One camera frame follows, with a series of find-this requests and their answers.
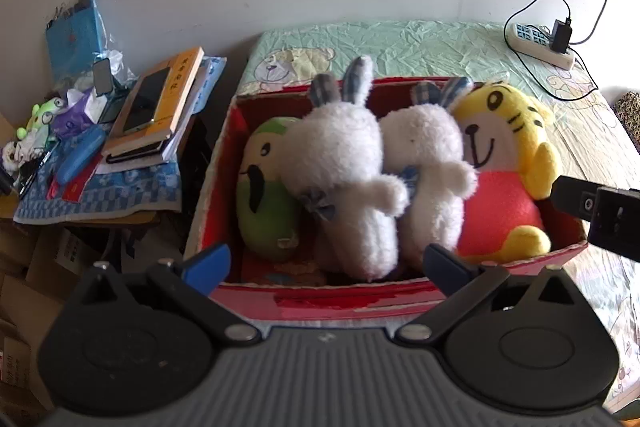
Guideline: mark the white rabbit plush toy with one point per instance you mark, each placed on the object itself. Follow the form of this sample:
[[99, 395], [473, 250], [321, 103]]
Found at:
[[340, 147], [425, 137]]

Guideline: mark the small black phone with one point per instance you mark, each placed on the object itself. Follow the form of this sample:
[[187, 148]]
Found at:
[[102, 77]]

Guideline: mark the white power strip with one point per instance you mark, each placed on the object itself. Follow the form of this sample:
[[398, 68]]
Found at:
[[530, 44]]

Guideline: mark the red cardboard box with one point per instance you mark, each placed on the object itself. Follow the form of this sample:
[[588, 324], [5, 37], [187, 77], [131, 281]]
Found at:
[[325, 307]]

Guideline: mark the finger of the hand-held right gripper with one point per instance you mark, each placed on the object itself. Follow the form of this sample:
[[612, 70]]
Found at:
[[572, 199]]

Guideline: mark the red booklet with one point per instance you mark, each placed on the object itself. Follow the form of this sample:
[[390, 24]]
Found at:
[[80, 182]]

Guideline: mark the patterned stool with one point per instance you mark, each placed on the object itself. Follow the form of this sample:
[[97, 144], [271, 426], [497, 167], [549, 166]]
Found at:
[[630, 112]]

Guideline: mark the purple tissue pack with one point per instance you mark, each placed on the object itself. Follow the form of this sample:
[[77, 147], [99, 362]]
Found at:
[[70, 119]]

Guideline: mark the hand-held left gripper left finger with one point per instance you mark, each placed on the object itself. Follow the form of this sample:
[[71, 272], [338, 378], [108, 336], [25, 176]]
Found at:
[[207, 262]]

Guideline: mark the yellow tiger plush toy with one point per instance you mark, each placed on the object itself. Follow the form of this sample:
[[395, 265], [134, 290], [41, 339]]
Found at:
[[500, 202]]

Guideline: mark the blue booklet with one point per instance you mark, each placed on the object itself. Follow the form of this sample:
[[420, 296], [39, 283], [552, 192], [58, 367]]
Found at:
[[212, 77]]

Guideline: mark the green frog toy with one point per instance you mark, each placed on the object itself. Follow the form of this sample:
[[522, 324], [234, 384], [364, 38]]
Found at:
[[42, 114]]

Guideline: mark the smartphone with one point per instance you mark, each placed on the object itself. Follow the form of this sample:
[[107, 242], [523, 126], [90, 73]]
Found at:
[[145, 99]]

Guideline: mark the black charger adapter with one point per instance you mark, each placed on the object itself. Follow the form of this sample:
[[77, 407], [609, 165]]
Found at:
[[561, 37]]

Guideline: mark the green plush toy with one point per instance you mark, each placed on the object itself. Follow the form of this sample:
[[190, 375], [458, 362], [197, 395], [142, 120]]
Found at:
[[265, 207]]

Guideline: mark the yellow book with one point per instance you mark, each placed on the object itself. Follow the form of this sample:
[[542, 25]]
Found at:
[[180, 82]]

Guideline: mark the blue checked cloth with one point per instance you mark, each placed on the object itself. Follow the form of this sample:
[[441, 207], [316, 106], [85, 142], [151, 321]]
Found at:
[[125, 187]]

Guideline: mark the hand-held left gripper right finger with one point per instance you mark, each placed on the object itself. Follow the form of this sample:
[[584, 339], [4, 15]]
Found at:
[[442, 264]]

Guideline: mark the blue pencil case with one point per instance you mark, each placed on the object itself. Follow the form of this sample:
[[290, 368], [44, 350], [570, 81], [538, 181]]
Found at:
[[80, 154]]

